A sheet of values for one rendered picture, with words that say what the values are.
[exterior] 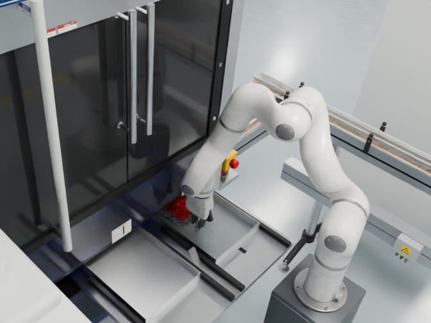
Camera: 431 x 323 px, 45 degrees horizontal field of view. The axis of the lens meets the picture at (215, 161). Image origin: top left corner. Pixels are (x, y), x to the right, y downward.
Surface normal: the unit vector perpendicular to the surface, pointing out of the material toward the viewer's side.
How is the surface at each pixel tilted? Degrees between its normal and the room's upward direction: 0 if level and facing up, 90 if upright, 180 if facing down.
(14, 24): 90
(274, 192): 0
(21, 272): 0
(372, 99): 90
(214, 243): 0
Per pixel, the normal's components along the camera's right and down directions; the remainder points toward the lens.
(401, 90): -0.65, 0.43
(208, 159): -0.03, -0.09
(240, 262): 0.10, -0.76
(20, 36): 0.75, 0.48
